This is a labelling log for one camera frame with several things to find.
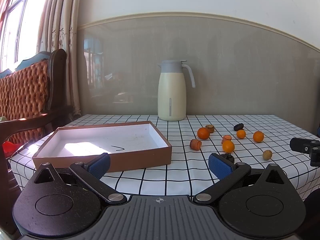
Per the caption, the tan longan fruit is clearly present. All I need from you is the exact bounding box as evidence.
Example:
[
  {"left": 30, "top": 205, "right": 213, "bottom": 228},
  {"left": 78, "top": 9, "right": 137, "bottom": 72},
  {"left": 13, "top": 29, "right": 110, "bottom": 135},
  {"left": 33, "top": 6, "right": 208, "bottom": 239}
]
[{"left": 263, "top": 150, "right": 273, "bottom": 160}]

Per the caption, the small carrot piece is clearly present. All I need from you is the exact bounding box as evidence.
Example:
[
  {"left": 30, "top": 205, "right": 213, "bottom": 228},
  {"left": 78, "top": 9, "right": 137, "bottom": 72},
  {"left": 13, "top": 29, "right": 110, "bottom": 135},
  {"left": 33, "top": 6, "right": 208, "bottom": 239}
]
[{"left": 221, "top": 135, "right": 232, "bottom": 144}]

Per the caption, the small tangerine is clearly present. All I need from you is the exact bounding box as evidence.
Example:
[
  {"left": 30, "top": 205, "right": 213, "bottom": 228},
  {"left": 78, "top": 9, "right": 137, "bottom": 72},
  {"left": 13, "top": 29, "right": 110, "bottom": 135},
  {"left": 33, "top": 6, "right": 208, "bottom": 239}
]
[{"left": 236, "top": 129, "right": 246, "bottom": 139}]

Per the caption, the carrot chunk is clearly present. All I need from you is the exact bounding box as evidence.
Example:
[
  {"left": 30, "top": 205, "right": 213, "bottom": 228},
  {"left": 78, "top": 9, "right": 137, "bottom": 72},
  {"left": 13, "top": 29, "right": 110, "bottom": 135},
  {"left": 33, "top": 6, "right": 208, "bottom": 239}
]
[{"left": 189, "top": 139, "right": 202, "bottom": 151}]

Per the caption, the large orange tangerine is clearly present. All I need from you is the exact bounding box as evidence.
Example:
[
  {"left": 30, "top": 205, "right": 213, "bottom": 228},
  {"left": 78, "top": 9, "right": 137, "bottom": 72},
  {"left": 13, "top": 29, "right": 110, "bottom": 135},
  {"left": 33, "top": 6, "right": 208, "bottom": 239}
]
[{"left": 197, "top": 127, "right": 210, "bottom": 140}]

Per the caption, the dark purple fruit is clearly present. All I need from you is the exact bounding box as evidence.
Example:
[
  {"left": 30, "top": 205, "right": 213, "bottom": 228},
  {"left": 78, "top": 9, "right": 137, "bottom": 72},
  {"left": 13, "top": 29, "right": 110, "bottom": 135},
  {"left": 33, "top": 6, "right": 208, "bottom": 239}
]
[{"left": 233, "top": 123, "right": 244, "bottom": 131}]

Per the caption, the brown-topped carrot stump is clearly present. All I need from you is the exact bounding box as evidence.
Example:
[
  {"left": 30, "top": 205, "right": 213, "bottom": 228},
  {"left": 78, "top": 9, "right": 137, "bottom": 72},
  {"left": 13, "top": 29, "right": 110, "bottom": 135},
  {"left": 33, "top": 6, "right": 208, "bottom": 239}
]
[{"left": 206, "top": 125, "right": 215, "bottom": 133}]

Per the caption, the checkered white tablecloth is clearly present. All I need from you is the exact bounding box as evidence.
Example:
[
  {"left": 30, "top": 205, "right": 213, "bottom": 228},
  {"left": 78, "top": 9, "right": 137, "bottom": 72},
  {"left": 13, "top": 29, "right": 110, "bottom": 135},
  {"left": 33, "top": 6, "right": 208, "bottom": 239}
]
[{"left": 9, "top": 114, "right": 320, "bottom": 201}]

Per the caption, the brown shallow cardboard box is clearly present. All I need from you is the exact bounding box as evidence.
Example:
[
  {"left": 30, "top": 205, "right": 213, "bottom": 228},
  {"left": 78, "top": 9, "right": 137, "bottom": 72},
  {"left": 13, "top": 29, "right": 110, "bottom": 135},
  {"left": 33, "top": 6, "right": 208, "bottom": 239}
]
[{"left": 32, "top": 121, "right": 172, "bottom": 172}]

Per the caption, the red bag under armrest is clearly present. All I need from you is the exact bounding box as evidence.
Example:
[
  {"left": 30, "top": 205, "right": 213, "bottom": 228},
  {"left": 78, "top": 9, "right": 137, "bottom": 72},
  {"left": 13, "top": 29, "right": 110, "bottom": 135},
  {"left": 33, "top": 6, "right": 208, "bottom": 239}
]
[{"left": 2, "top": 141, "right": 20, "bottom": 158}]

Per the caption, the cream thermos jug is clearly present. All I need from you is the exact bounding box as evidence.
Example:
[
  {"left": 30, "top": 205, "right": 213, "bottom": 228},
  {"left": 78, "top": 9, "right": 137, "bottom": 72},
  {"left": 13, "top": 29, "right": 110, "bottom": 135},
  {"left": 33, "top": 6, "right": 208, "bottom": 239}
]
[{"left": 157, "top": 60, "right": 196, "bottom": 121}]

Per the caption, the wooden leather sofa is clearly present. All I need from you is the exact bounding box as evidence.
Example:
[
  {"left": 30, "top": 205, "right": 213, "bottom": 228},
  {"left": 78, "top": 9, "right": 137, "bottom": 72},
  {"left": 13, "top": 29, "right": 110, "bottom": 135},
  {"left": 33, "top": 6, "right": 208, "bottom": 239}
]
[{"left": 0, "top": 48, "right": 75, "bottom": 235}]

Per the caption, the beige floral curtain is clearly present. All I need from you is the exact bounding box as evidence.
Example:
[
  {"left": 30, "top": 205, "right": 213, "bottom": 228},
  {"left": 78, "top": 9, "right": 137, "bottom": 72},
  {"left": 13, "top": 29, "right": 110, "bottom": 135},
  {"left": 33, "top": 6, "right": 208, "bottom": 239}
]
[{"left": 37, "top": 0, "right": 81, "bottom": 116}]

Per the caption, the window with red frame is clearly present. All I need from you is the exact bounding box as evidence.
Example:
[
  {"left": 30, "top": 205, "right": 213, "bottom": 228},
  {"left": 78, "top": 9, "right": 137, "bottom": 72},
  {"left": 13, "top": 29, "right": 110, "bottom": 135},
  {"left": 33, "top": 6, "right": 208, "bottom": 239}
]
[{"left": 1, "top": 0, "right": 46, "bottom": 72}]

